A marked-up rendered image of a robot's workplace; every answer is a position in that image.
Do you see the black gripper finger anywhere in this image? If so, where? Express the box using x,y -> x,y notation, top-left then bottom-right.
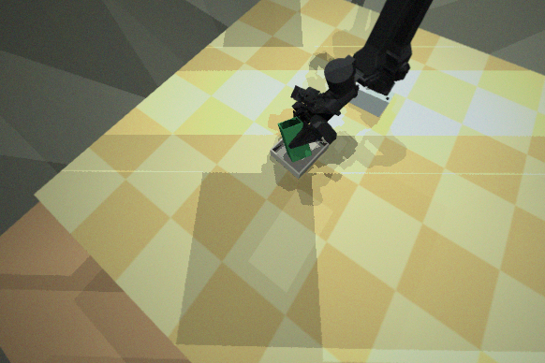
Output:
293,110 -> 303,122
288,121 -> 323,149

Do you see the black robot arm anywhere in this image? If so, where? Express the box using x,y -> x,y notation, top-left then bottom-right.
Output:
291,0 -> 433,112

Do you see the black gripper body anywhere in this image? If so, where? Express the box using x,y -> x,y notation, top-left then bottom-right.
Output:
291,91 -> 342,144

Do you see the green square cup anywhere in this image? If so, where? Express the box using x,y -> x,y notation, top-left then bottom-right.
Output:
278,117 -> 312,163

